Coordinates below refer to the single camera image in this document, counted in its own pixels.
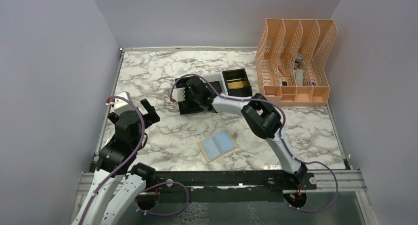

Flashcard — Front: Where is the black metal base rail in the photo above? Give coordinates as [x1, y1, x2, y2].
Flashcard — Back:
[78, 169, 366, 205]

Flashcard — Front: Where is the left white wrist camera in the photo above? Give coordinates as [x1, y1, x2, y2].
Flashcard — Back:
[106, 92, 134, 115]

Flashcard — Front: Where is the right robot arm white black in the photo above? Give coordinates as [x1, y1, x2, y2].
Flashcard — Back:
[184, 74, 308, 189]

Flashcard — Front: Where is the grey tape roll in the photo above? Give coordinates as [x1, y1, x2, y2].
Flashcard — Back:
[293, 52, 303, 69]

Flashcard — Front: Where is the black white card tray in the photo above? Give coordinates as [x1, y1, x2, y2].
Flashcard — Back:
[170, 68, 252, 116]

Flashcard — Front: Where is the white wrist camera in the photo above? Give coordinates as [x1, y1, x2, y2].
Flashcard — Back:
[171, 88, 185, 102]
[106, 92, 134, 115]

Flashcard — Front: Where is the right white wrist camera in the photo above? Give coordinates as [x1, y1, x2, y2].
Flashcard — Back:
[171, 88, 185, 102]

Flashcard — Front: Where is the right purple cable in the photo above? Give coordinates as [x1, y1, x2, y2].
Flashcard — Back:
[169, 73, 340, 214]

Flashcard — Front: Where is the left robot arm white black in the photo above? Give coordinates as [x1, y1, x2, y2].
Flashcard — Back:
[73, 96, 160, 225]

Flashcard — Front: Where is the gold card in tray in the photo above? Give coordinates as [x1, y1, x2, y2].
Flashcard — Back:
[227, 81, 245, 90]

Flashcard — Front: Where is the orange plastic desk organizer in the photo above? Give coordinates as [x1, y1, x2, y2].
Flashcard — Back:
[255, 19, 338, 106]

